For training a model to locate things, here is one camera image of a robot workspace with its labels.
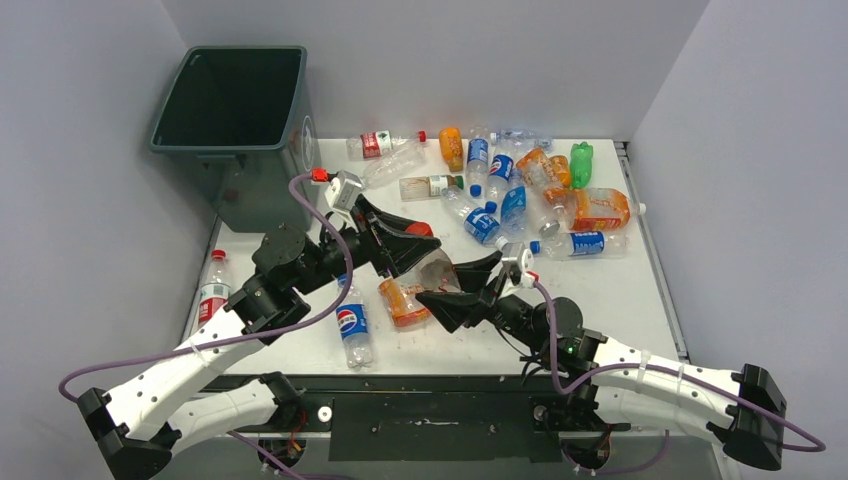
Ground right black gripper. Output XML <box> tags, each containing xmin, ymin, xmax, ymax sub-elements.
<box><xmin>417</xmin><ymin>252</ymin><xmax>549</xmax><ymax>352</ymax></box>

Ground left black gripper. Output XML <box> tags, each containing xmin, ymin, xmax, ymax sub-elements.
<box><xmin>292</xmin><ymin>195</ymin><xmax>439</xmax><ymax>295</ymax></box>

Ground crushed orange label bottle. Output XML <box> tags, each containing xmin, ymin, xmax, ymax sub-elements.
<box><xmin>378</xmin><ymin>278</ymin><xmax>432</xmax><ymax>330</ymax></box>

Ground blue label bottle white cap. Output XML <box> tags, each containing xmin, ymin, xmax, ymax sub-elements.
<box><xmin>440</xmin><ymin>186</ymin><xmax>509</xmax><ymax>250</ymax></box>

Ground light blue label bottle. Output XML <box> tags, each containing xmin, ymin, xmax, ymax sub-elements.
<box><xmin>500</xmin><ymin>170</ymin><xmax>527</xmax><ymax>241</ymax></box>

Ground small Pepsi bottle blue cap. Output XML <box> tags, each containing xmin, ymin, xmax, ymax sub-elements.
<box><xmin>335</xmin><ymin>284</ymin><xmax>374</xmax><ymax>369</ymax></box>

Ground clear bottle silver cap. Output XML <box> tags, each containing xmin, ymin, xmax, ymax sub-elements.
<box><xmin>526</xmin><ymin>189</ymin><xmax>560</xmax><ymax>239</ymax></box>

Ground large orange label bottle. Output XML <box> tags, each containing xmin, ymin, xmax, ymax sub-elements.
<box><xmin>543</xmin><ymin>187</ymin><xmax>647</xmax><ymax>232</ymax></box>

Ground red cap clear bottle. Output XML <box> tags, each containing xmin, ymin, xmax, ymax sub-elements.
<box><xmin>191</xmin><ymin>249</ymin><xmax>232</xmax><ymax>333</ymax></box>

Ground large Pepsi bottle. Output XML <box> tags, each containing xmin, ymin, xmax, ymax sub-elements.
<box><xmin>530</xmin><ymin>231</ymin><xmax>629</xmax><ymax>261</ymax></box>

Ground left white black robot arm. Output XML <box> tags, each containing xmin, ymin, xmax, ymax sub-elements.
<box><xmin>76</xmin><ymin>197</ymin><xmax>441</xmax><ymax>479</ymax></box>

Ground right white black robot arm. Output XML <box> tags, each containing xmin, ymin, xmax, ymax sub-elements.
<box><xmin>416</xmin><ymin>252</ymin><xmax>787</xmax><ymax>471</ymax></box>

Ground dark green plastic bin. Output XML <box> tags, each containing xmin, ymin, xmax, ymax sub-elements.
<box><xmin>148</xmin><ymin>46</ymin><xmax>321</xmax><ymax>233</ymax></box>

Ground brown stained bottle green cap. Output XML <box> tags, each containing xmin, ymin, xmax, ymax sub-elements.
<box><xmin>399</xmin><ymin>174</ymin><xmax>464</xmax><ymax>202</ymax></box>

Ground clear bottle white cap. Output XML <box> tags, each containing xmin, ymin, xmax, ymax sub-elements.
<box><xmin>362</xmin><ymin>143</ymin><xmax>426</xmax><ymax>190</ymax></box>

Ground red label bottle back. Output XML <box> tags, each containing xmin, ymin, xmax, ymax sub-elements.
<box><xmin>346</xmin><ymin>130</ymin><xmax>427</xmax><ymax>161</ymax></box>

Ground small orange juice bottle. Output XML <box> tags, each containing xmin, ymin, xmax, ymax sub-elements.
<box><xmin>438</xmin><ymin>126</ymin><xmax>464</xmax><ymax>173</ymax></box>

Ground blue label water bottle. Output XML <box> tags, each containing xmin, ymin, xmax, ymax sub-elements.
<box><xmin>465</xmin><ymin>126</ymin><xmax>490</xmax><ymax>198</ymax></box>

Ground orange crushed bottle back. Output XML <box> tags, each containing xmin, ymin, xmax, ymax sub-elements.
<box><xmin>517</xmin><ymin>148</ymin><xmax>563</xmax><ymax>193</ymax></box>

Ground clear crushed bottle back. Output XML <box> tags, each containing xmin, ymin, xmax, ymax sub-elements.
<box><xmin>489</xmin><ymin>129</ymin><xmax>553</xmax><ymax>152</ymax></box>

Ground small orange bottle right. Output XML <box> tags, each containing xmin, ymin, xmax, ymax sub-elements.
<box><xmin>549</xmin><ymin>155</ymin><xmax>572</xmax><ymax>189</ymax></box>

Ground green soda bottle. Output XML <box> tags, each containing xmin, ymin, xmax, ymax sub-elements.
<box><xmin>570</xmin><ymin>141</ymin><xmax>594</xmax><ymax>189</ymax></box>

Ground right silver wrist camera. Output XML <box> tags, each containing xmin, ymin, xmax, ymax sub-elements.
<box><xmin>500</xmin><ymin>242</ymin><xmax>538</xmax><ymax>289</ymax></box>

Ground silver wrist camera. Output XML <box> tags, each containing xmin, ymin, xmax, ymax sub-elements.
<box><xmin>500</xmin><ymin>242</ymin><xmax>538</xmax><ymax>289</ymax></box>
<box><xmin>324</xmin><ymin>170</ymin><xmax>364</xmax><ymax>214</ymax></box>

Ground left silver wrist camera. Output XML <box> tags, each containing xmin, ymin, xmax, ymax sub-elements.
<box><xmin>324</xmin><ymin>170</ymin><xmax>364</xmax><ymax>214</ymax></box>

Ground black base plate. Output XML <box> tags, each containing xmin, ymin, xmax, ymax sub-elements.
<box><xmin>198</xmin><ymin>374</ymin><xmax>631</xmax><ymax>464</ymax></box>

